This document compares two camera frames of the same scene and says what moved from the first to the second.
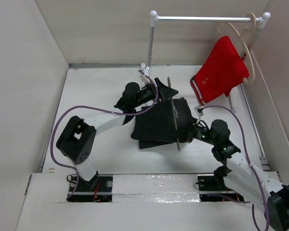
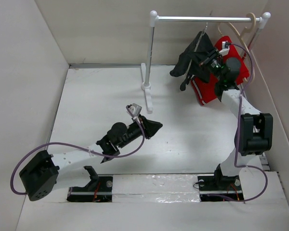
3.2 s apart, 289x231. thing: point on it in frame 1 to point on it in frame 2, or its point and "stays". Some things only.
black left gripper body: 147,94 to 134,131
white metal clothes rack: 153,19 stays
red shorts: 224,69 stays
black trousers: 156,128 to 189,62
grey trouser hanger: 174,111 to 195,49
